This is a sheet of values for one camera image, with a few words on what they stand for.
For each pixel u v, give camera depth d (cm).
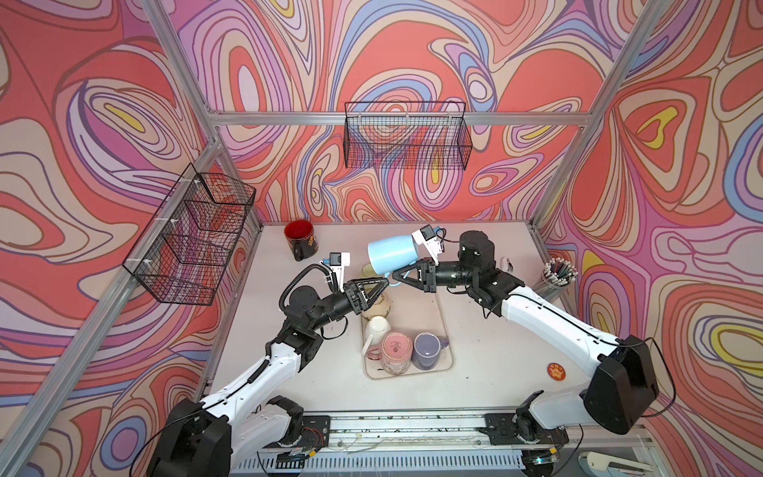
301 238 102
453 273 63
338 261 65
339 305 64
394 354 75
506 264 104
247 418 43
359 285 65
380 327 82
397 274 68
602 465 66
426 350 80
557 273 85
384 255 66
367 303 63
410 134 96
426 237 64
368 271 65
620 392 41
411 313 94
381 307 87
